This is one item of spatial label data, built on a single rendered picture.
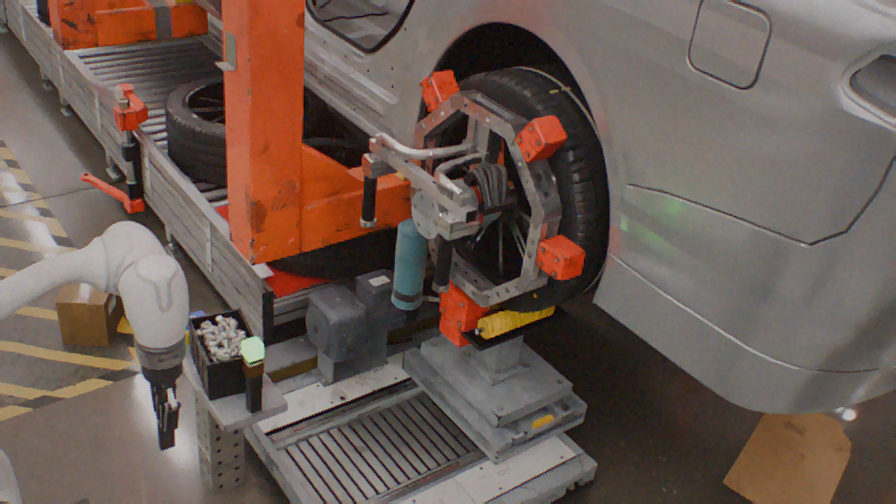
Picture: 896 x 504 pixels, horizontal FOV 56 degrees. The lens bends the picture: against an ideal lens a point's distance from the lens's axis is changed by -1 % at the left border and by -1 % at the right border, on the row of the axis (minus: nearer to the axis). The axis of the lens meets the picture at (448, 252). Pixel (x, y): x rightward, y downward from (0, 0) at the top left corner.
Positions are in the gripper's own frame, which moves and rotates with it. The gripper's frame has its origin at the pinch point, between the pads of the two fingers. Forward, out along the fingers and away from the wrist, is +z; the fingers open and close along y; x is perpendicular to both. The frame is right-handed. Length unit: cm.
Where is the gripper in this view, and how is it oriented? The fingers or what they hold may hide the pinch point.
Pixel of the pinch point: (166, 434)
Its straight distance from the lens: 180.8
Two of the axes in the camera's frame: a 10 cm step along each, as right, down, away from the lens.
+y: 5.6, 5.2, -6.5
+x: 8.2, -2.1, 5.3
